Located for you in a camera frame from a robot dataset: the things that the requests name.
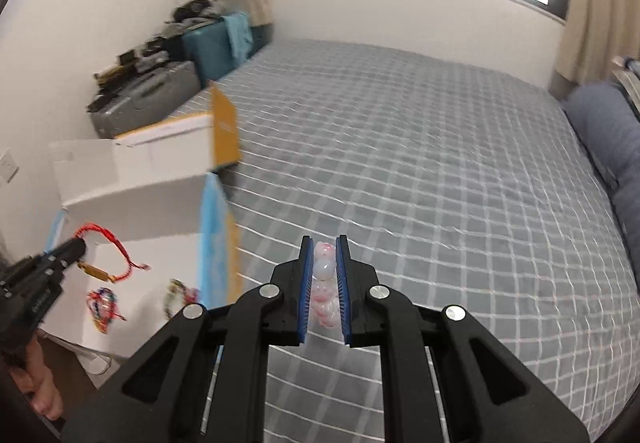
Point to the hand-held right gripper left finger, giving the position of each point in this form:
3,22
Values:
301,293

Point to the blue-grey pillow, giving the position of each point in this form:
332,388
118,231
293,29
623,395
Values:
600,133

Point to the light blue cloth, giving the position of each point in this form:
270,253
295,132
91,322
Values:
239,35

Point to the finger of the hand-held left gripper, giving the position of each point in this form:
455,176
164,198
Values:
70,247
50,273

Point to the white cardboard box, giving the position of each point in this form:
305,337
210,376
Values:
150,203

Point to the teal suitcase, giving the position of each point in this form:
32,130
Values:
207,50

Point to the white wall switch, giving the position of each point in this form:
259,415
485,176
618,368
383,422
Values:
7,168

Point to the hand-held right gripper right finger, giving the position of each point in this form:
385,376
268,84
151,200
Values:
342,293

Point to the pile of dark clutter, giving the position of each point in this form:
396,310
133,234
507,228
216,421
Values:
192,10

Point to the grey suitcase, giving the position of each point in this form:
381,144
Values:
150,93

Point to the person's left hand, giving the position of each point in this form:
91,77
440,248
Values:
45,393

